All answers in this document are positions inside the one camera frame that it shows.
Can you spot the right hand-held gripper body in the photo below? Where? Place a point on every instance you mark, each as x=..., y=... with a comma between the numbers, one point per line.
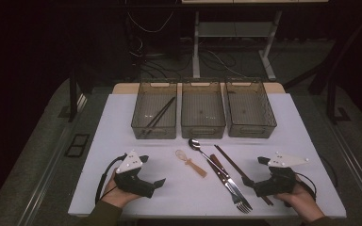
x=276, y=185

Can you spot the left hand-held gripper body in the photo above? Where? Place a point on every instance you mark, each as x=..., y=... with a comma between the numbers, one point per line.
x=132, y=180

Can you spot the brown wooden chopstick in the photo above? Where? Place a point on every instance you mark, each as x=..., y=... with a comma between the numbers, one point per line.
x=226, y=157
x=234, y=166

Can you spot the translucent orange plastic spoon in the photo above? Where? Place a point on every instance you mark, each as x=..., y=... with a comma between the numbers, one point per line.
x=198, y=171

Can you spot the black chopstick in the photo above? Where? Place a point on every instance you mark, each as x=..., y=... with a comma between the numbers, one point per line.
x=163, y=113
x=159, y=113

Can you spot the metal spoon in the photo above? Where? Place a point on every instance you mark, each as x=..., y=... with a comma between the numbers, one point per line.
x=195, y=144

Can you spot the person's left hand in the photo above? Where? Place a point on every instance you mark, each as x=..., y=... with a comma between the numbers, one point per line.
x=114, y=194

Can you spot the person's right hand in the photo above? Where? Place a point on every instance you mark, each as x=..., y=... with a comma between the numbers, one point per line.
x=301, y=201

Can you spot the black metal stand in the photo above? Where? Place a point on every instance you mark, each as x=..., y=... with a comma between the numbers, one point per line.
x=73, y=94
x=331, y=100

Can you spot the white metal desk frame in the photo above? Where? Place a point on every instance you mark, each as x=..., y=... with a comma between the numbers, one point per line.
x=196, y=47

